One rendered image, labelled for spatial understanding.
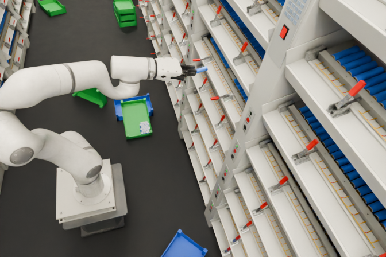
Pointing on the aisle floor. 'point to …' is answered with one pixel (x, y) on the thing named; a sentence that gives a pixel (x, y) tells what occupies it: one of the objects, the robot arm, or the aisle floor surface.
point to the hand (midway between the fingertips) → (190, 70)
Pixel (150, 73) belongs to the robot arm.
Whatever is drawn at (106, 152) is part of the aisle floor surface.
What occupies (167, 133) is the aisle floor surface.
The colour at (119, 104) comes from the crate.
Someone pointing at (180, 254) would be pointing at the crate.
